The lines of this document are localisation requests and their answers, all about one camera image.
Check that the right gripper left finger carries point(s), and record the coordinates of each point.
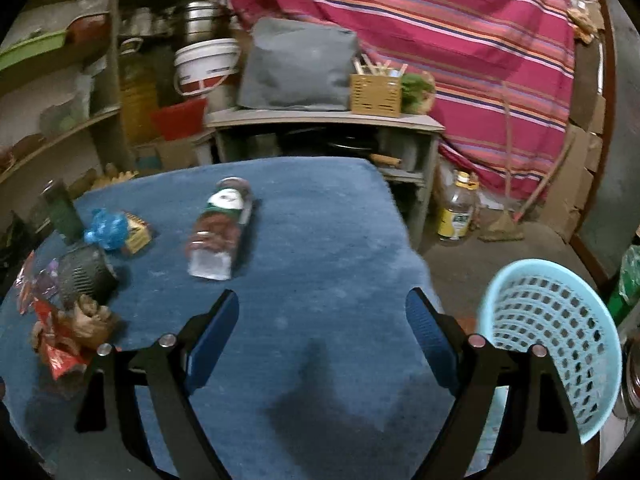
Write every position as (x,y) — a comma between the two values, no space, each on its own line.
(213,332)

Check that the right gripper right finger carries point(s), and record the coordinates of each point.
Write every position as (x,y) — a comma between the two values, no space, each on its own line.
(423,320)

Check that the clear jar green label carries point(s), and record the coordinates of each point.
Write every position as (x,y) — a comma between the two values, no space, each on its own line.
(217,235)

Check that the orange snack wrapper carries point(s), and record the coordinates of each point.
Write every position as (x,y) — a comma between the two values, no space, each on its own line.
(54,341)

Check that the light blue trash basket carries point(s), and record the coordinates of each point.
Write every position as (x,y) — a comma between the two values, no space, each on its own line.
(536,301)

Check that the brown crumpled paper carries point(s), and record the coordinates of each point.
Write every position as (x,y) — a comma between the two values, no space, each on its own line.
(93,323)

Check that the oil bottle on floor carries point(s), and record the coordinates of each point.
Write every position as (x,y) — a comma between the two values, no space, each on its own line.
(458,207)

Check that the blue quilted table cloth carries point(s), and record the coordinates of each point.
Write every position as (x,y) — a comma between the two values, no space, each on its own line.
(321,377)

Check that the yellow cigarette box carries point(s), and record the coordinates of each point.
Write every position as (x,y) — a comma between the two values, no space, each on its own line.
(139,234)

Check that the blue plastic bag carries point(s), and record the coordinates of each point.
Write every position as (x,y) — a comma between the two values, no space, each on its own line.
(107,229)

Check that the purple clear wrapper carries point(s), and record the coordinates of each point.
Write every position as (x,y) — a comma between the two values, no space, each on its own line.
(31,284)

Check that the green label jar upright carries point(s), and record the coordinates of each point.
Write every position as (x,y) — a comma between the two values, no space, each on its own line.
(62,212)

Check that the yellow egg tray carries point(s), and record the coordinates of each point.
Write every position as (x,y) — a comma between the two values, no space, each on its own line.
(106,181)

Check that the wooden side cabinet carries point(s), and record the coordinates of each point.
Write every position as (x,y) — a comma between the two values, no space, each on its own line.
(402,149)

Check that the red plastic basket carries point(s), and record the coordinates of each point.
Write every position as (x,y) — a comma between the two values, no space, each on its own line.
(180,121)

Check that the wooden corner shelf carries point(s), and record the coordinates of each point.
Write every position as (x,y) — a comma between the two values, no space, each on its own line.
(61,117)

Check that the yellow chopstick holder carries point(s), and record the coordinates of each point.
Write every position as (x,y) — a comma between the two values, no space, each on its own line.
(375,89)

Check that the white plastic bucket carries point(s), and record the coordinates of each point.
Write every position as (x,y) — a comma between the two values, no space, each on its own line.
(205,65)

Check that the large yellow oil jug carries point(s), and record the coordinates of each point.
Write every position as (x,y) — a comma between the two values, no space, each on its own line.
(138,92)

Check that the grey cloth cover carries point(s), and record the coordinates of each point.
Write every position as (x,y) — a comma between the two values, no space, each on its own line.
(294,65)

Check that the pink striped curtain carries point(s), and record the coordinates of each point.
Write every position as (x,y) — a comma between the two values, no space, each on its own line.
(503,70)

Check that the steel pot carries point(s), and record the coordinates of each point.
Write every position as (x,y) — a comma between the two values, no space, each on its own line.
(202,20)

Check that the green plastic tray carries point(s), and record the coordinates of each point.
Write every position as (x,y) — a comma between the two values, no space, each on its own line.
(31,47)

